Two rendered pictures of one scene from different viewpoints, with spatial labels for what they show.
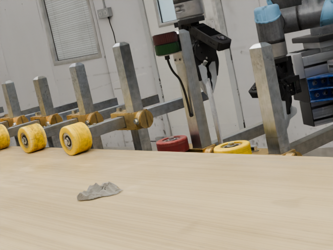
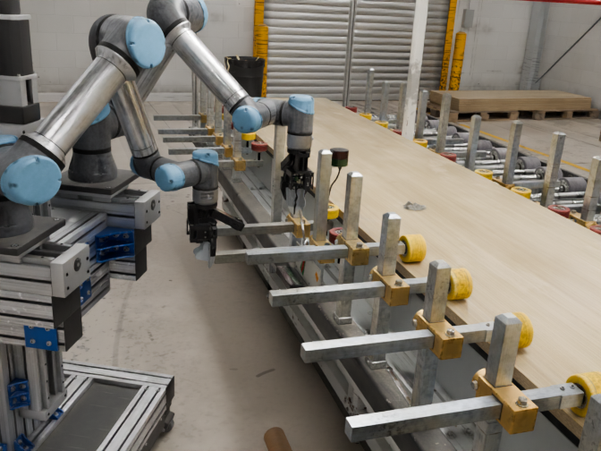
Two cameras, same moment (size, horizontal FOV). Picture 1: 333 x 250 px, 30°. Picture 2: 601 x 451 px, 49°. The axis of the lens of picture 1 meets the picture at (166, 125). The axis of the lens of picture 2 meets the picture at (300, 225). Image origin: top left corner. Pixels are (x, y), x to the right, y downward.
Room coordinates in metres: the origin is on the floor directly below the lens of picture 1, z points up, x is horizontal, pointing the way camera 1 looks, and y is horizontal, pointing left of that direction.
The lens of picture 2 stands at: (3.45, 0.55, 1.64)
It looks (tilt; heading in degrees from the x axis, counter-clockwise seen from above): 20 degrees down; 200
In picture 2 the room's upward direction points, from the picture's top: 3 degrees clockwise
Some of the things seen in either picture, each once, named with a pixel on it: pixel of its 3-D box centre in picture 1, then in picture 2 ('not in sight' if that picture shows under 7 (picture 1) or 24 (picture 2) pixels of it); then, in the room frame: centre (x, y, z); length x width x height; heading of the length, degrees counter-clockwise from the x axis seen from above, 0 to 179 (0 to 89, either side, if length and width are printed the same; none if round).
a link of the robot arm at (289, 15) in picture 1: (279, 22); (173, 174); (1.90, -0.40, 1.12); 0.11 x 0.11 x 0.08; 70
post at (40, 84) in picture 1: (55, 144); (427, 359); (2.13, 0.39, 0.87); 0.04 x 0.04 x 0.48; 39
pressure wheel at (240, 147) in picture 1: (236, 168); (326, 220); (1.31, -0.13, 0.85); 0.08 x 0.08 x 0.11
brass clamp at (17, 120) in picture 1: (14, 123); (502, 399); (2.34, 0.56, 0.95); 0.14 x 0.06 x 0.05; 39
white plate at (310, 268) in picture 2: not in sight; (307, 268); (1.53, -0.12, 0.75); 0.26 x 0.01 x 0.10; 39
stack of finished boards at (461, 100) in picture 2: not in sight; (511, 99); (-6.99, 0.01, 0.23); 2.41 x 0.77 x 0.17; 133
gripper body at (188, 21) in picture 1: (193, 40); (298, 168); (1.66, -0.12, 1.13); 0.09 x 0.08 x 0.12; 39
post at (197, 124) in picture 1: (197, 124); (320, 222); (1.54, -0.08, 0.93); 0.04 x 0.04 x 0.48; 39
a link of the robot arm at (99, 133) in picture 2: not in sight; (92, 123); (1.79, -0.76, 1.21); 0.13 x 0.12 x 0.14; 0
